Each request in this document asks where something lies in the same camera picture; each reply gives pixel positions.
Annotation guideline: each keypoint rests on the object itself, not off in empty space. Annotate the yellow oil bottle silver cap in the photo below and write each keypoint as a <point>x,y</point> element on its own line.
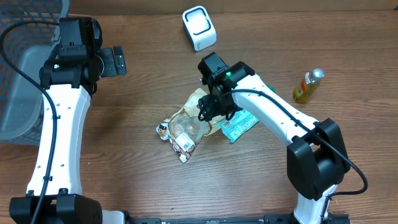
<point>304,91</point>

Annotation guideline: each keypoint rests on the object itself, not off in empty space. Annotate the white barcode scanner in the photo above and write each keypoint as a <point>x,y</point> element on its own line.
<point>199,28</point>

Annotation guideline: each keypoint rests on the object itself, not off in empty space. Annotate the green lid white jar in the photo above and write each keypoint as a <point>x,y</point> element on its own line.
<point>271,88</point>

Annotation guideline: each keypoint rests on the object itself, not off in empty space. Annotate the grey plastic mesh basket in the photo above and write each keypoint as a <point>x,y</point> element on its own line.
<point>27,47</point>

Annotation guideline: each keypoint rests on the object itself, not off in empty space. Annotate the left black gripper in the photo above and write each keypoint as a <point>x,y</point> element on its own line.
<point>115,61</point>

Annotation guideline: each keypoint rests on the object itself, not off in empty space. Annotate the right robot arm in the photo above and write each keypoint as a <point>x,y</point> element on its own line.
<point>316,153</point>

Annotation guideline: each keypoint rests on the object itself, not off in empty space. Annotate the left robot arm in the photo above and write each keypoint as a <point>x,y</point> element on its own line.
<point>68,80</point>

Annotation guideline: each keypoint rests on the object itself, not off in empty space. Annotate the mint green snack bar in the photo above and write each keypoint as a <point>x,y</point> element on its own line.
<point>241,122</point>

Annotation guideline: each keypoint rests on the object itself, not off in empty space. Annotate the brown snack pouch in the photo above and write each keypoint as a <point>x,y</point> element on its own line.
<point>184,130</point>

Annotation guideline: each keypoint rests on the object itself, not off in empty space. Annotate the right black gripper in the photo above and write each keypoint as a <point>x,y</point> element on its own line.
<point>209,107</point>

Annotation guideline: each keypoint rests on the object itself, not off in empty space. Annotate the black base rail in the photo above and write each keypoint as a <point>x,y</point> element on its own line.
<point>202,221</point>

